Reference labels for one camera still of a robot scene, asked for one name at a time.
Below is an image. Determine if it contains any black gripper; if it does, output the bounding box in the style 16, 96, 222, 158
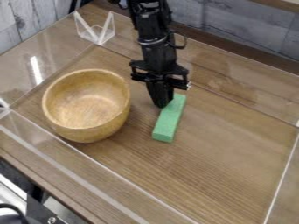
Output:
130, 40, 190, 109

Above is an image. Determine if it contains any green rectangular block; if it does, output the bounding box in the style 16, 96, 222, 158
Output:
152, 94, 187, 143

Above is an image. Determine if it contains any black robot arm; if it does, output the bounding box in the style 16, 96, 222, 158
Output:
126, 0, 190, 109

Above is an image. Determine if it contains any wooden bowl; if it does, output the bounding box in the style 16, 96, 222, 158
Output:
42, 69, 131, 143

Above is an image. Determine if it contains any clear acrylic enclosure wall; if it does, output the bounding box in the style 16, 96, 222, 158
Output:
0, 15, 299, 224

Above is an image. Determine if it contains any clear acrylic corner bracket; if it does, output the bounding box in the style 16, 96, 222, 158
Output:
74, 11, 116, 46

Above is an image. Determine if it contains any black metal bracket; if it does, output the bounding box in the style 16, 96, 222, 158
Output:
26, 195, 59, 224

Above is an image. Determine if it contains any black cable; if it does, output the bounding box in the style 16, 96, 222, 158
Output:
0, 203, 28, 224

